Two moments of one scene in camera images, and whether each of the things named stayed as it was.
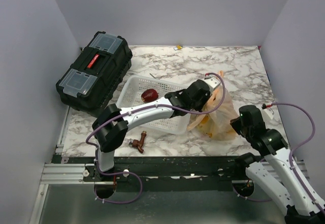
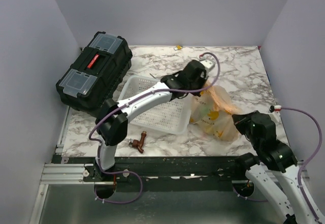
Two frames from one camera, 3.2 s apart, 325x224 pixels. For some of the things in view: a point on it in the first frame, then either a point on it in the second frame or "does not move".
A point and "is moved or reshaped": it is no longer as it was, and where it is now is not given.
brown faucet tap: [139, 144] does not move
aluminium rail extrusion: [64, 173] does not move
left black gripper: [205, 98] -> [202, 79]
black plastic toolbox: [92, 82] does not move
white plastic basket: [130, 95] does not move
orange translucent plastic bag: [217, 125] is moved or reshaped
